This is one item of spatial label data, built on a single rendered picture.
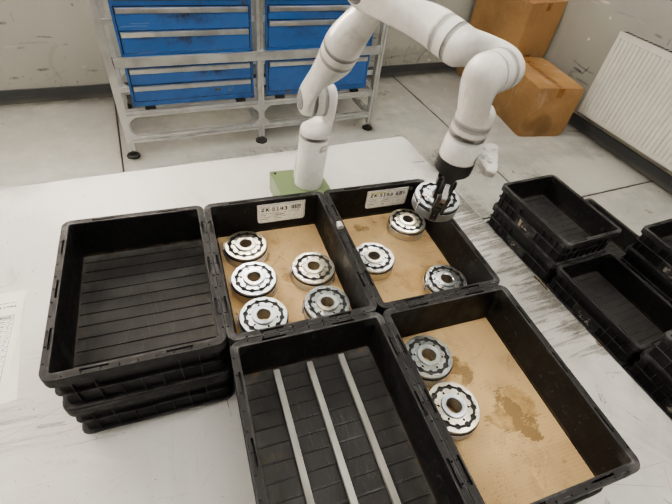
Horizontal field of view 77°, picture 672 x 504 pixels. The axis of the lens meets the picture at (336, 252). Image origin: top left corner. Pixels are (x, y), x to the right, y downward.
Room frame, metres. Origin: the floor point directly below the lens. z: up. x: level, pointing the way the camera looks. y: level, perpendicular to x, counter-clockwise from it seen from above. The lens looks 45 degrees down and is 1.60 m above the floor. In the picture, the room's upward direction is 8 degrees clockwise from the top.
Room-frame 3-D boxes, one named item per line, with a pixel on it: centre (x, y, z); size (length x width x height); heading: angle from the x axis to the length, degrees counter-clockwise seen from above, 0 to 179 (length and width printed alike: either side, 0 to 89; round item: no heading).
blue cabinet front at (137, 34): (2.41, 0.98, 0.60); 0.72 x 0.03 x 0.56; 118
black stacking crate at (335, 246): (0.65, 0.11, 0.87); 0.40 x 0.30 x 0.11; 24
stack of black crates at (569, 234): (1.47, -0.89, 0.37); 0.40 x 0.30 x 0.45; 28
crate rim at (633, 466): (0.41, -0.32, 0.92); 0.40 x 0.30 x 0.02; 24
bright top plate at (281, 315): (0.52, 0.13, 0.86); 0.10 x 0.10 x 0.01
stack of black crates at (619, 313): (1.12, -1.09, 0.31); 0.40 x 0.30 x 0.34; 29
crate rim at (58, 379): (0.53, 0.39, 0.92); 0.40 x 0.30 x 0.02; 24
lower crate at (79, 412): (0.53, 0.39, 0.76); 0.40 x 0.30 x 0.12; 24
